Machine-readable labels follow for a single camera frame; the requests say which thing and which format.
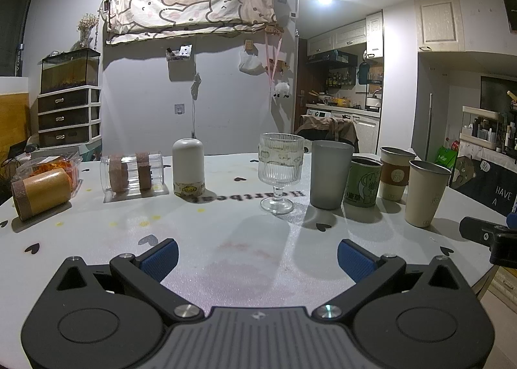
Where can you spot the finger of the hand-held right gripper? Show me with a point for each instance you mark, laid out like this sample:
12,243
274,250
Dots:
476,229

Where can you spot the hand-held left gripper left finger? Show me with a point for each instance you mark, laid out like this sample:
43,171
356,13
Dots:
160,259

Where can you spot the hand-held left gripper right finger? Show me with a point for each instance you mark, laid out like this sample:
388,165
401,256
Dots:
356,260

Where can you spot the cream metal cup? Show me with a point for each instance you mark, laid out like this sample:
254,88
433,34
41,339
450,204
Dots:
426,199

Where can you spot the green printed cup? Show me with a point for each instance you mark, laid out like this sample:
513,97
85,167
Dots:
361,187

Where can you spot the grey plastic cup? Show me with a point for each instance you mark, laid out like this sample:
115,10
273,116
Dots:
329,177

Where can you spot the clear plastic cup brown bands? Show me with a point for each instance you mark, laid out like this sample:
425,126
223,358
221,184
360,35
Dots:
129,173

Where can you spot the paper cup with brown sleeve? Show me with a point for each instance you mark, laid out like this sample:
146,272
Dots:
398,175

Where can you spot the white cup with yellow label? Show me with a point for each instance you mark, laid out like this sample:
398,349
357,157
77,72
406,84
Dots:
188,167

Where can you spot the yellow cup with brown band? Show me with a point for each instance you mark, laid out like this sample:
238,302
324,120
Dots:
40,195

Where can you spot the black printed cloth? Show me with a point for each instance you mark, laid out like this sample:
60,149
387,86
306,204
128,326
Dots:
488,185

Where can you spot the green shopping bag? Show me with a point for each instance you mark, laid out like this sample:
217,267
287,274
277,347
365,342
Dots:
446,158

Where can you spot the white storage rack with bottles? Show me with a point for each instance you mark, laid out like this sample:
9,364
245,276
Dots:
488,128

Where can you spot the ribbed glass goblet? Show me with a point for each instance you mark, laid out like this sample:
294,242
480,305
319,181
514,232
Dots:
280,163

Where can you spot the white washing machine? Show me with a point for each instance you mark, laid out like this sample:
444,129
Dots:
365,130

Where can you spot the chair with brown cloth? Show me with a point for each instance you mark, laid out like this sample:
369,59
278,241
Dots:
327,128

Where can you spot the clear box of orange snacks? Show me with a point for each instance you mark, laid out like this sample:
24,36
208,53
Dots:
60,165

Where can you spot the yellow pot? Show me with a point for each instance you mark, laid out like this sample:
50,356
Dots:
340,102

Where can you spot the white drawer unit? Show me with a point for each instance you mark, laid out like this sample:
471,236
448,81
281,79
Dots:
68,116

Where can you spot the white plush sheep toy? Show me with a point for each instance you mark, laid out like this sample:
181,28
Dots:
282,90

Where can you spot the blue hanging bag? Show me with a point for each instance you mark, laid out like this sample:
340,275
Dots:
363,73

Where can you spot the wooden board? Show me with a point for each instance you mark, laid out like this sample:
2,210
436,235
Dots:
14,122

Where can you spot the black range hood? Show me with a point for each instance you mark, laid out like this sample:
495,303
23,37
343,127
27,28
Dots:
333,57

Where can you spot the glass fish tank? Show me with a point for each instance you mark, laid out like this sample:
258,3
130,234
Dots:
70,72

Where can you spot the white plastic bag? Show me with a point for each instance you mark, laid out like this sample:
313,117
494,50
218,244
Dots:
250,61

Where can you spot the dried flower bouquet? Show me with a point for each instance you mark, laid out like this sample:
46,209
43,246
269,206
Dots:
87,27

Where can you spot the cartoon printed cloth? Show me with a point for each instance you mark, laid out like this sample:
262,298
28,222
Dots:
190,1

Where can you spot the white wall cabinet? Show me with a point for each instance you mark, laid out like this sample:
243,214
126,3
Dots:
440,21

